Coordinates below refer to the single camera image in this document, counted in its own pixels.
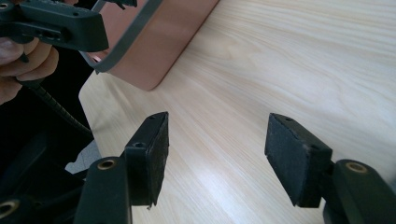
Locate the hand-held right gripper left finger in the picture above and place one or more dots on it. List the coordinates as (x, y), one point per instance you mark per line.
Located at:
(146, 161)

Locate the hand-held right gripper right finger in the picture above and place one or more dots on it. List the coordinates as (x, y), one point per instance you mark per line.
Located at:
(295, 161)

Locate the pink basin with grey rim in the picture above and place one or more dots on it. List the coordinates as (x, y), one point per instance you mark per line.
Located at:
(162, 46)

